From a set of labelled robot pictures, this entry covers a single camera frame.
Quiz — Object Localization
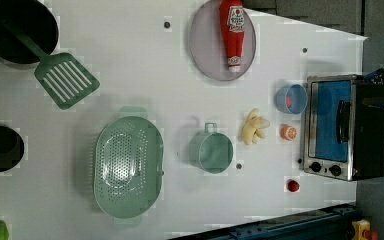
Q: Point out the peeled plush banana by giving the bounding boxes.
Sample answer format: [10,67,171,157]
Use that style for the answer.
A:
[242,108,270,145]

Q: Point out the silver black toaster oven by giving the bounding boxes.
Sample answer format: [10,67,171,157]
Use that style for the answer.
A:
[303,75,384,181]

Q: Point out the green measuring cup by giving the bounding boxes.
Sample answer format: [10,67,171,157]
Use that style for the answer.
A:
[189,122,233,174]

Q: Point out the green oval colander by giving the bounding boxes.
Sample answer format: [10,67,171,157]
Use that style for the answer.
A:
[93,106,164,219]

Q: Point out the grey round plate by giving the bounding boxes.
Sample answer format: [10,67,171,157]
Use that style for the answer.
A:
[189,0,256,81]

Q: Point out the orange half slice toy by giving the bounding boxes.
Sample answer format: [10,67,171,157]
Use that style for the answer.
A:
[280,125,297,141]

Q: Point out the red toy strawberry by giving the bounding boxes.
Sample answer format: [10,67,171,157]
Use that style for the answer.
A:
[286,97,293,108]

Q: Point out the blue cup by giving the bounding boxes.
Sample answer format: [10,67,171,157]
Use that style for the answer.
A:
[275,84,308,115]

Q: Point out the red ketchup bottle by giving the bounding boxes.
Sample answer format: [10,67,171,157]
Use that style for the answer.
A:
[219,0,245,72]

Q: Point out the green slotted spatula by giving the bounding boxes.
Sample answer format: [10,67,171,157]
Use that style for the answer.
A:
[1,20,100,110]

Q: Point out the black frying pan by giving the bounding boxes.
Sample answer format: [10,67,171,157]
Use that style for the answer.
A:
[0,0,59,64]

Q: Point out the yellow red toy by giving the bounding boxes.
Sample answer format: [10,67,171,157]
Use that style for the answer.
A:
[352,219,379,240]

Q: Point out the blue metal frame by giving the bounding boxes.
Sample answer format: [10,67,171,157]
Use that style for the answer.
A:
[171,204,362,240]

